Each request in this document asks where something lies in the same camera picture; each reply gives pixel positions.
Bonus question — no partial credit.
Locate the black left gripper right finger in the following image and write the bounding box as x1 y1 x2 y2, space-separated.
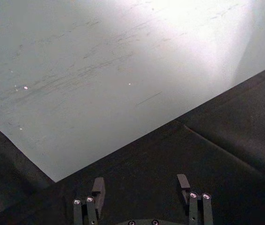
177 174 214 225

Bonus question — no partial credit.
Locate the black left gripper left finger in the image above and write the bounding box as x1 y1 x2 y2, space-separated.
73 177 106 225

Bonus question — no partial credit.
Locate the black table cloth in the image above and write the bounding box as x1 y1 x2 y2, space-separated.
0 61 265 225

